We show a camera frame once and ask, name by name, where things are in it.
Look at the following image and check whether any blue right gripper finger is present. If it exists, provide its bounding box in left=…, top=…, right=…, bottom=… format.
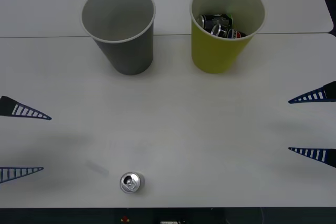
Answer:
left=288, top=80, right=336, bottom=104
left=288, top=147, right=336, bottom=169

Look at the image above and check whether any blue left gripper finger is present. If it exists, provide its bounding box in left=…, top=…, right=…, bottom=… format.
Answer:
left=0, top=95, right=53, bottom=121
left=0, top=166, right=45, bottom=184

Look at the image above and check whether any silver drink can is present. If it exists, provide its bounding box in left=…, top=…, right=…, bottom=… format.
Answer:
left=119, top=171, right=145, bottom=194

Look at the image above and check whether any blue and red can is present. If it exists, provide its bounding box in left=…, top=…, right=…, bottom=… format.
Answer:
left=226, top=28, right=247, bottom=39

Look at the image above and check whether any yellow-green plastic bin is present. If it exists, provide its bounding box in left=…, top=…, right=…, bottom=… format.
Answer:
left=189, top=0, right=266, bottom=74

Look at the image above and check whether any black can with silver top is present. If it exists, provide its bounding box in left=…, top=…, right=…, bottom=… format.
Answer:
left=209, top=23, right=229, bottom=38

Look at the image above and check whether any grey plastic bin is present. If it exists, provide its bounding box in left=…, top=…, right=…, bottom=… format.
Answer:
left=80, top=0, right=156, bottom=76

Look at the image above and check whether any black can with green end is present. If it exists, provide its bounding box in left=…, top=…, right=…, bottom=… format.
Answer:
left=197, top=13, right=234, bottom=30

